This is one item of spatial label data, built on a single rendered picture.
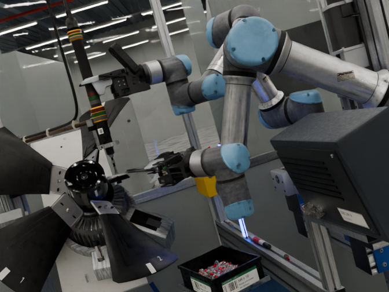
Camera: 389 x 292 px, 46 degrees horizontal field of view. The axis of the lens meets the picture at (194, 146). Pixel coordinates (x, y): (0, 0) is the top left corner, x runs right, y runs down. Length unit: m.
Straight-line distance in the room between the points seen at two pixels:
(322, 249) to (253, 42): 0.50
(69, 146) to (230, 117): 0.77
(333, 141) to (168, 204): 1.56
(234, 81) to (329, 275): 0.56
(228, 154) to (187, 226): 1.15
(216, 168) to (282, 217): 1.27
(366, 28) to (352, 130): 0.95
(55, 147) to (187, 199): 0.72
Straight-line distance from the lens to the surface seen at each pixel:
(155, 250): 1.36
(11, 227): 1.39
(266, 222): 2.38
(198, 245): 2.29
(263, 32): 1.14
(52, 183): 1.51
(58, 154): 1.83
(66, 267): 1.59
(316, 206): 0.92
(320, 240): 1.06
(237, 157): 1.14
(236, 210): 1.18
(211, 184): 1.74
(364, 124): 0.75
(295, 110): 1.84
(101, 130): 1.44
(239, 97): 1.28
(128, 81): 1.46
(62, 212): 1.43
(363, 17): 1.66
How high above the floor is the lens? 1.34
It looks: 5 degrees down
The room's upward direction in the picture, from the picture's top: 16 degrees counter-clockwise
